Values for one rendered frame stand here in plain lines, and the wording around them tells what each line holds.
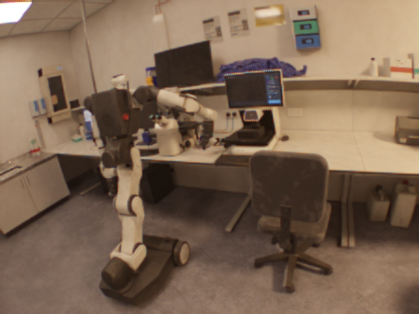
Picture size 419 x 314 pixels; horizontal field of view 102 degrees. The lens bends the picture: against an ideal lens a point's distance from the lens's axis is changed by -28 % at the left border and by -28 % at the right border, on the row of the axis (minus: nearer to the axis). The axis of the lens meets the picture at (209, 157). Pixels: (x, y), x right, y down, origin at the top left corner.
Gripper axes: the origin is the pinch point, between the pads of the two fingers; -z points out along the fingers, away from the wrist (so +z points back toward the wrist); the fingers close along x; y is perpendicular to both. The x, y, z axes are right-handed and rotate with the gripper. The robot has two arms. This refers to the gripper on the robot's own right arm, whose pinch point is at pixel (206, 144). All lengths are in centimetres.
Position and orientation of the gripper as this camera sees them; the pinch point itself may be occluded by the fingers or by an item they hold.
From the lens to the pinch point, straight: 178.3
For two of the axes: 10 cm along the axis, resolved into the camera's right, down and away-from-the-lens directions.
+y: -8.9, -2.3, 3.9
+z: 0.4, -9.0, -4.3
